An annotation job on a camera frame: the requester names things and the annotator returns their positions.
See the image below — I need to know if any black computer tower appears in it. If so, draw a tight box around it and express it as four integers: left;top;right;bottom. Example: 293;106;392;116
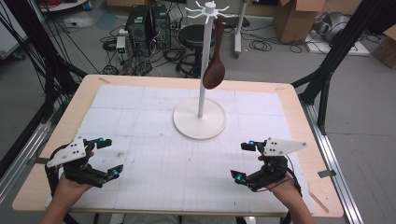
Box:
150;4;173;49
124;5;151;43

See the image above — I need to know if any black round stool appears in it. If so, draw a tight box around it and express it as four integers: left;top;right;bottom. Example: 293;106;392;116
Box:
175;23;222;79

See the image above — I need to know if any white pole stand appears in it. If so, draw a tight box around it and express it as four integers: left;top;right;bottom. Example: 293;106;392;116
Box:
233;0;249;59

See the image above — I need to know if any grey tape strip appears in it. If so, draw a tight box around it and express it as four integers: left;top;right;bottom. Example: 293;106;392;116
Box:
317;169;337;179

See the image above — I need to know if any large open cardboard box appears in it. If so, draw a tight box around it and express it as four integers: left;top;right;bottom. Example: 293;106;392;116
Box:
273;0;327;45

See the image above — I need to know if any white hook stand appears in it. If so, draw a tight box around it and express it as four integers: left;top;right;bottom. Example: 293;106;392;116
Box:
172;0;237;141

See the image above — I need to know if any grey round device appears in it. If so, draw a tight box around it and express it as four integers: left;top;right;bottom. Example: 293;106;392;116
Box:
312;11;351;43

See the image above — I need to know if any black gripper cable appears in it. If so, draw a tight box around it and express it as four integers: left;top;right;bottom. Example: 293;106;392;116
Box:
262;155;304;198
44;144;71;200

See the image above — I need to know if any person's right hand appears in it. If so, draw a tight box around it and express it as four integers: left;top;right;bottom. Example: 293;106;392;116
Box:
257;154;305;203

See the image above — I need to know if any black metal frame with cables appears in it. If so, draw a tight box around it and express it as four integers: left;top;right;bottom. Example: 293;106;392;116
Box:
0;0;89;126

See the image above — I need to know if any aluminium rail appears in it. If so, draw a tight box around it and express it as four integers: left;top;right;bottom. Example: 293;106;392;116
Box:
0;121;52;203
300;101;365;224

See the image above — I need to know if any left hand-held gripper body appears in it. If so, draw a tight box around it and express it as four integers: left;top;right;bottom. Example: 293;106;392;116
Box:
45;135;108;189

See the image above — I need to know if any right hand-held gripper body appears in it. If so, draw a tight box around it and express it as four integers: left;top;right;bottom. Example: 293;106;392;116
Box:
247;136;308;192

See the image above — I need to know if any thin wooden stick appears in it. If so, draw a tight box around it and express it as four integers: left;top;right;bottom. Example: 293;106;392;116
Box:
307;190;331;215

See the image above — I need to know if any person's left hand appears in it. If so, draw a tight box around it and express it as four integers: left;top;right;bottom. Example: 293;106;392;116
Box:
56;151;95;204

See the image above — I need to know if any small cardboard box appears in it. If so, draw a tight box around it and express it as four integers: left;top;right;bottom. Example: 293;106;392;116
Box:
371;24;396;70

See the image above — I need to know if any white flat board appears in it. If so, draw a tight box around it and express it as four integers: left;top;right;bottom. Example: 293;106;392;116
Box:
304;30;371;57

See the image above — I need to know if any brown wooden spoon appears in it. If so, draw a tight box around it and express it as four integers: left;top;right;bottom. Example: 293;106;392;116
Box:
203;15;227;91

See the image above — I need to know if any white power adapter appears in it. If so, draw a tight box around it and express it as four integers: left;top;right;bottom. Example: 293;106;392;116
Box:
115;35;127;54

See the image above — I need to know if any white grid paper mat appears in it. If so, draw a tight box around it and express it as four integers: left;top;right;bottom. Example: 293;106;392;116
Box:
46;84;316;215

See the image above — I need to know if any coiled black cable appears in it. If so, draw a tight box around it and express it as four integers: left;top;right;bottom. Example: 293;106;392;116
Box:
248;39;273;52

